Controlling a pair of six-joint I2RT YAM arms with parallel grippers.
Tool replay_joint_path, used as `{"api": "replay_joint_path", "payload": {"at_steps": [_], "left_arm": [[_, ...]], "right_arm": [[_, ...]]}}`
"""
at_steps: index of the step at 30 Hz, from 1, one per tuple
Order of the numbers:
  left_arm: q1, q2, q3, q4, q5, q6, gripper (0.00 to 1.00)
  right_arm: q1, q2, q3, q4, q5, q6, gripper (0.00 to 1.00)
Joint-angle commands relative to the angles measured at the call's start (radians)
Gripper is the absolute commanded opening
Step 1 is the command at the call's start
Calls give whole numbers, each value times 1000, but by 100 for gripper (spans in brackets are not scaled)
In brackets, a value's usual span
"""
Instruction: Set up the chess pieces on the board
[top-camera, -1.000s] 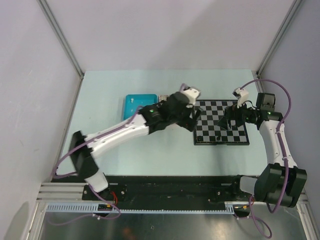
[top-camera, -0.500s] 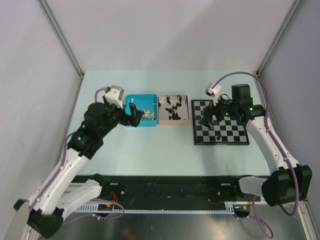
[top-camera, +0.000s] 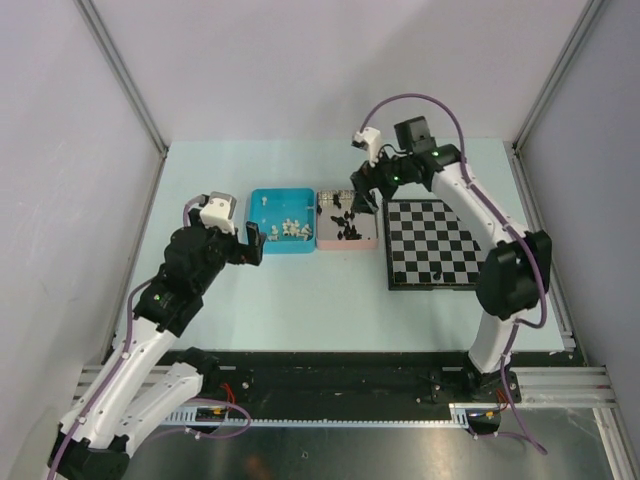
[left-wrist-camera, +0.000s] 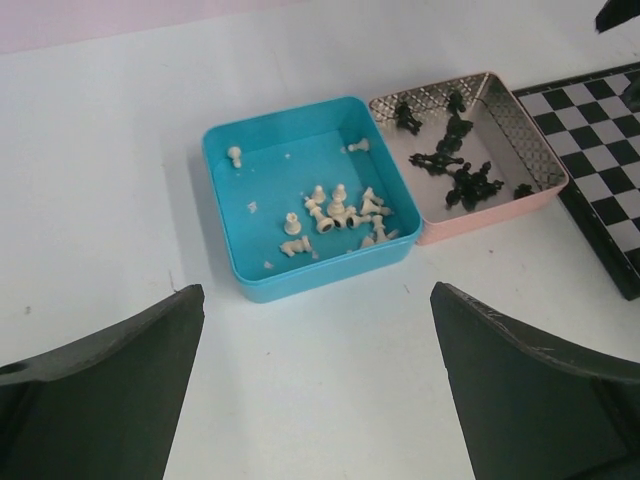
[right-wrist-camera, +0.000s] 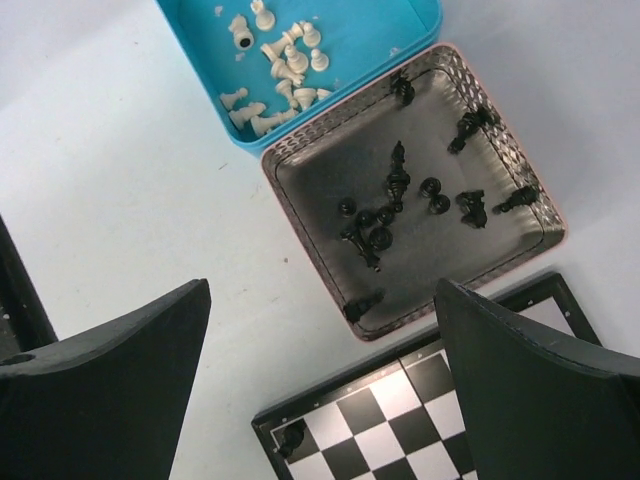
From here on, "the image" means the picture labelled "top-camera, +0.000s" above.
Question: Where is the black silver chessboard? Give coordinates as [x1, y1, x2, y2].
[383, 200, 484, 291]

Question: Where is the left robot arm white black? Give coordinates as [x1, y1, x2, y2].
[47, 222, 266, 479]

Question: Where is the white chess pieces cluster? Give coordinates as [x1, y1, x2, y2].
[267, 218, 313, 242]

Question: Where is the aluminium frame post right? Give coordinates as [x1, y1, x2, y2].
[511, 0, 610, 152]

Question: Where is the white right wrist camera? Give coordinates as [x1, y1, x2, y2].
[352, 127, 383, 167]

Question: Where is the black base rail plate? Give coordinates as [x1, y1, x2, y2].
[102, 349, 524, 426]

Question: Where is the aluminium frame post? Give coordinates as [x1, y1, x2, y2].
[511, 0, 610, 152]
[73, 0, 169, 159]

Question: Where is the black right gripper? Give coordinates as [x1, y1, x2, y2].
[350, 143, 412, 216]

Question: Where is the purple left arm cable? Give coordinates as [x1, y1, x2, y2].
[47, 194, 254, 480]

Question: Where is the pink plastic tray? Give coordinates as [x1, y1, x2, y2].
[314, 189, 379, 251]

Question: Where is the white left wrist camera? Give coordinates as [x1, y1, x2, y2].
[199, 191, 237, 234]

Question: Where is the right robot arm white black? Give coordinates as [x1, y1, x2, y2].
[350, 117, 552, 401]

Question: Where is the grey cable duct strip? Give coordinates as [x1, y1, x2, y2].
[161, 406, 469, 429]

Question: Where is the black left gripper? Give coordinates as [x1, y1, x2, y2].
[189, 208, 265, 293]

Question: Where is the blue plastic tray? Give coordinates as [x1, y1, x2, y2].
[248, 188, 316, 255]

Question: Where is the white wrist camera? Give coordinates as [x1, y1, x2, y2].
[352, 127, 383, 167]
[199, 191, 237, 234]

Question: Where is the aluminium frame post left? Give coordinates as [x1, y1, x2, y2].
[73, 0, 169, 159]

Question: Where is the black chess pieces cluster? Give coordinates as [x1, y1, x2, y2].
[319, 190, 374, 241]

